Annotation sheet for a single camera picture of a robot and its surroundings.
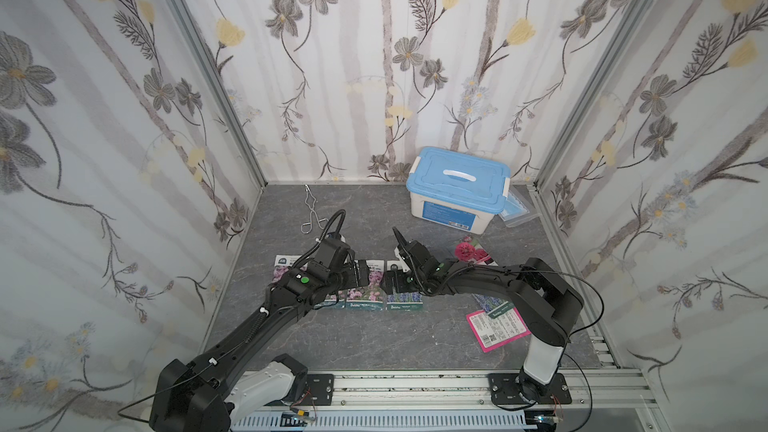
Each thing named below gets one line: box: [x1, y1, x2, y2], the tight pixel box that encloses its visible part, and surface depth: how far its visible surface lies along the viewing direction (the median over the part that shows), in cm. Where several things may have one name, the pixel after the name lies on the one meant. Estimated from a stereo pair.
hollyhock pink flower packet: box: [454, 235, 499, 266], surface depth 103 cm
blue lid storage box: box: [406, 146, 511, 235], surface depth 100 cm
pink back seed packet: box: [466, 307, 532, 353], surface depth 85 cm
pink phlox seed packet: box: [346, 260, 386, 311], surface depth 91 cm
